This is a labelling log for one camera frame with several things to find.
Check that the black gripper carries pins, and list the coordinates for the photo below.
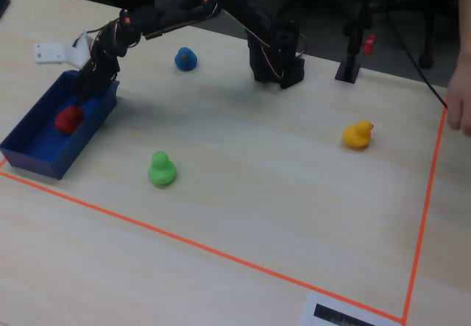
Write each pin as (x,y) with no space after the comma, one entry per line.
(96,76)

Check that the red rubber duck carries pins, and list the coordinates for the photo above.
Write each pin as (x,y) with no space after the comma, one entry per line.
(69,120)

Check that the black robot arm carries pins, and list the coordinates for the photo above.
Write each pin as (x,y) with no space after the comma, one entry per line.
(276,57)

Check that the person's forearm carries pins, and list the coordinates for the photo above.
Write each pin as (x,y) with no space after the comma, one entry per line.
(465,13)

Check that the blue plastic box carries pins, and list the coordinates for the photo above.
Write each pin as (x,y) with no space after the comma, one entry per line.
(44,145)

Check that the blue rubber duck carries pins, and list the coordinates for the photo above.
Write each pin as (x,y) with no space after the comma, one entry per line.
(185,60)

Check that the green rubber duck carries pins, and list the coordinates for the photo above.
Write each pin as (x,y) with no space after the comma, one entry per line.
(162,171)

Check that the yellow rubber duck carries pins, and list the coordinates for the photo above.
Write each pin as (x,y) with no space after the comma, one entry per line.
(357,134)

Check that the person's bare hand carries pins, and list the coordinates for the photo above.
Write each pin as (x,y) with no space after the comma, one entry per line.
(460,101)

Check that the black flat device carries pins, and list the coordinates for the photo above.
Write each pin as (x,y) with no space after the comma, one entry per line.
(3,6)

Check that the orange tape border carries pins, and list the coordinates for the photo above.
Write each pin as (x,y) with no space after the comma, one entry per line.
(221,253)

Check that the red clamp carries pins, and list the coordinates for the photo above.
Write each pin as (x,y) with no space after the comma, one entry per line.
(369,44)

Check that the white paper with black bar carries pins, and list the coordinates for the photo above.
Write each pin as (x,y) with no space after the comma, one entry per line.
(309,311)

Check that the black office chair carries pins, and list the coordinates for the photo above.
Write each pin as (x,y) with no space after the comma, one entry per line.
(416,6)

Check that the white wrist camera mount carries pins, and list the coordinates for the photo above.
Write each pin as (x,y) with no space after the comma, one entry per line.
(55,53)

